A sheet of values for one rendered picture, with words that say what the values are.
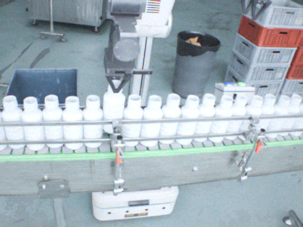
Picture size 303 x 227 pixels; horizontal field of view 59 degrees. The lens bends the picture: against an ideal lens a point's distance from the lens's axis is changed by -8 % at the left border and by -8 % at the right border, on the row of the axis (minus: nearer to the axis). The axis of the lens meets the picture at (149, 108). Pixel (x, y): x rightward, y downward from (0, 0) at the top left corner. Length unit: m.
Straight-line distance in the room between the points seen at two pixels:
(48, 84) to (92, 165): 0.68
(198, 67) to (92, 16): 2.17
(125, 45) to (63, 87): 0.91
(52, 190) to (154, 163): 0.35
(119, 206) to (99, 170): 0.84
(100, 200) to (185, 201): 0.66
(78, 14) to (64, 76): 3.17
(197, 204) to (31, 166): 1.42
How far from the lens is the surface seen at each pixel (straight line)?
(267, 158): 1.16
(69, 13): 4.64
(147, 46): 1.45
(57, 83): 1.49
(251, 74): 3.28
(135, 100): 0.82
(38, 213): 1.99
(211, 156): 1.01
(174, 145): 0.95
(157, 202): 1.80
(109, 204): 1.73
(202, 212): 2.07
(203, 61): 2.89
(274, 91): 3.69
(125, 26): 0.63
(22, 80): 1.50
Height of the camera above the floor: 1.61
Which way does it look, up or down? 34 degrees down
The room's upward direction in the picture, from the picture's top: 9 degrees clockwise
